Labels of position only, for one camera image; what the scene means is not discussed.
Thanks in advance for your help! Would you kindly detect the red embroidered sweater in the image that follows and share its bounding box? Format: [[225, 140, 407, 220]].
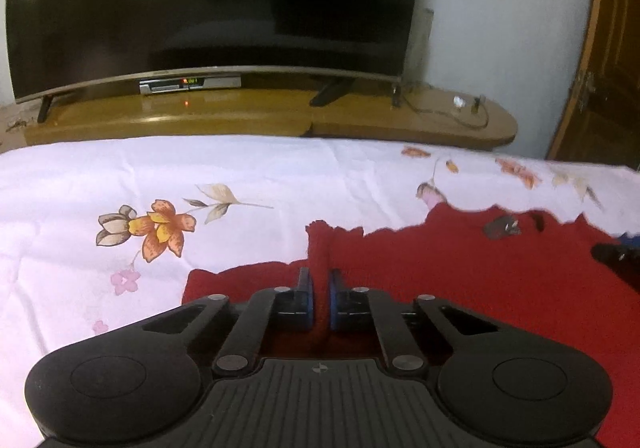
[[180, 201, 640, 448]]

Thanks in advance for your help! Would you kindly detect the brown wooden door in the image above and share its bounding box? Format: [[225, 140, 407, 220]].
[[547, 0, 639, 171]]

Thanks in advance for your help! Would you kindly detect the brass door latch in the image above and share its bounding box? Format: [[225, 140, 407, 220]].
[[572, 70, 596, 113]]

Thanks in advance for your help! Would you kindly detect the white floral bed sheet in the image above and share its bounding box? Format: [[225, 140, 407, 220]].
[[1, 136, 639, 447]]

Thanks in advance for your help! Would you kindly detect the wooden tv stand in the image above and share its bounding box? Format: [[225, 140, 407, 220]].
[[24, 89, 518, 150]]

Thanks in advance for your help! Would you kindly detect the silver set-top box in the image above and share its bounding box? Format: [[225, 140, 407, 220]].
[[139, 75, 242, 96]]

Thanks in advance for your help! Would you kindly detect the black curved television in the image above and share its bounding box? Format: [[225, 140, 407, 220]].
[[6, 0, 416, 102]]

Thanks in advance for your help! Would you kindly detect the black cable on stand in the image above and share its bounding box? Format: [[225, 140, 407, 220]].
[[391, 84, 492, 131]]

